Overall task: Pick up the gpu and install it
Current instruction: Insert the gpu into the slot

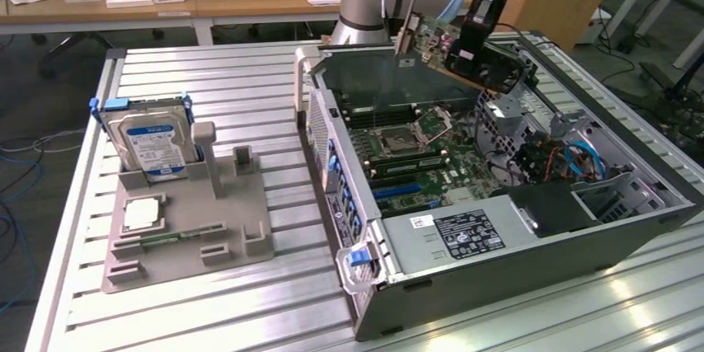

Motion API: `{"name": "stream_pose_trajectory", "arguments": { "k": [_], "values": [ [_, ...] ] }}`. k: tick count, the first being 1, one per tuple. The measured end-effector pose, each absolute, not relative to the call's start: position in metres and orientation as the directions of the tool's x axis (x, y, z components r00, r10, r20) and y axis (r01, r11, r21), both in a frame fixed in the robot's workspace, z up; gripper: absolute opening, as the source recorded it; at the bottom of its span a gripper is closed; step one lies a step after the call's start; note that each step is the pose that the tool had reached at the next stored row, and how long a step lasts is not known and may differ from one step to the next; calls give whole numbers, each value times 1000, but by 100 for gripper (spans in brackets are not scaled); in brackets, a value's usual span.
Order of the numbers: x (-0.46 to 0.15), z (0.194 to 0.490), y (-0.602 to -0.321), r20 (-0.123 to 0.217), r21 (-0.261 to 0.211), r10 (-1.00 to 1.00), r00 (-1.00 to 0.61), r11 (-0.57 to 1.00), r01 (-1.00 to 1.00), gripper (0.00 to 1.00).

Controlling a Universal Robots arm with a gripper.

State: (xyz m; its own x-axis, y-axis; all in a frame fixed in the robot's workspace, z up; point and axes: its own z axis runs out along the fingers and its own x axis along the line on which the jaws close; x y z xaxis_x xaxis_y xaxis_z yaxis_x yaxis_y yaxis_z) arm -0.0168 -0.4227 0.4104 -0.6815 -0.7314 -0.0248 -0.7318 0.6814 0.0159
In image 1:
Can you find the black chair base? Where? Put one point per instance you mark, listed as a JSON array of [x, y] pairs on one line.
[[54, 55]]

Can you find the grey power supply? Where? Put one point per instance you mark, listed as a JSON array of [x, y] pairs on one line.
[[472, 236]]

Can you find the wooden cabinet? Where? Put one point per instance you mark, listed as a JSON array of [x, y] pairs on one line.
[[572, 6]]

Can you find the silver chipset heatsink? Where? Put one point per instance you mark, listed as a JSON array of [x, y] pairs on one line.
[[458, 195]]

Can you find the green graphics card black fan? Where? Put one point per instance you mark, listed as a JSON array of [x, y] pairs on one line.
[[434, 43]]

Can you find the hard disk blue carrier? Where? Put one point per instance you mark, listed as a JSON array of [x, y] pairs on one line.
[[148, 146]]

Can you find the open dark PC case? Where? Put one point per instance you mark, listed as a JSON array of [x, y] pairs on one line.
[[494, 286]]

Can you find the metal socket cover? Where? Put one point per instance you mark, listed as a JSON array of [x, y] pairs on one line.
[[434, 111]]

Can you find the CPU socket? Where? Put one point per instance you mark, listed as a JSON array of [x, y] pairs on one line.
[[398, 142]]

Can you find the metal disk bay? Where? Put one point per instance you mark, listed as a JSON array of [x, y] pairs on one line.
[[621, 187]]

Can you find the blue case latch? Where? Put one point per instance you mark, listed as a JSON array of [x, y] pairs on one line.
[[357, 258]]

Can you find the grey parts rack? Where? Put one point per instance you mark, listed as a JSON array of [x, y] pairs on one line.
[[186, 253]]

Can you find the green RAM stick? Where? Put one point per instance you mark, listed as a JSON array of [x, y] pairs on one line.
[[164, 238], [409, 165]]

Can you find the blue expansion slot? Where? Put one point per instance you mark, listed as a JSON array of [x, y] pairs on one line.
[[397, 191]]

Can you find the silver CPU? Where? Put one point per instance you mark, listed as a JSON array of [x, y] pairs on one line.
[[141, 214]]

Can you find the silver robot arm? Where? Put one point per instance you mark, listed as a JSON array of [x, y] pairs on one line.
[[362, 1]]

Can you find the green motherboard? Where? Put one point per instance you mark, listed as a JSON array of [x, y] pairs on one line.
[[466, 170]]

